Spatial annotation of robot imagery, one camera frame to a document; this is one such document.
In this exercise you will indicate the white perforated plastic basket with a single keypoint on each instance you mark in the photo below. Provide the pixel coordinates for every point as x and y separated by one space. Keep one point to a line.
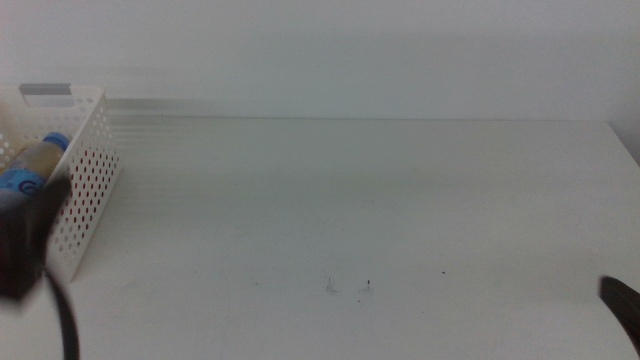
85 200

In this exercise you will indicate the clear water bottle blue cap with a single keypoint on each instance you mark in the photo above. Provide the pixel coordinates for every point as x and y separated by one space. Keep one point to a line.
35 165

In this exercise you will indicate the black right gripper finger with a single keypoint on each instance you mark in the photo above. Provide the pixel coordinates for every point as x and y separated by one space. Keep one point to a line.
625 305

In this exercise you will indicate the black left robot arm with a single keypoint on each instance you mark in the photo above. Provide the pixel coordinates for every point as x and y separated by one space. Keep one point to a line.
25 235

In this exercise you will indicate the red soda can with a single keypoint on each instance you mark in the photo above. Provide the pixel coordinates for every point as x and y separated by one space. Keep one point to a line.
80 190

